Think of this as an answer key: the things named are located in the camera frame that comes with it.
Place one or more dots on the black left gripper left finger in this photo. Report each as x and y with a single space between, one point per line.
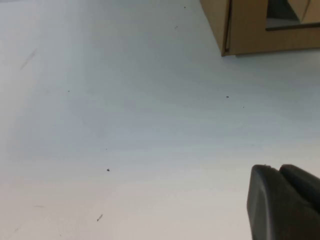
270 212

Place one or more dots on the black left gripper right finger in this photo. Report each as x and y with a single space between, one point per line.
303 185

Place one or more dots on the cardboard shoe box small window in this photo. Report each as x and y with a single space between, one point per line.
247 37

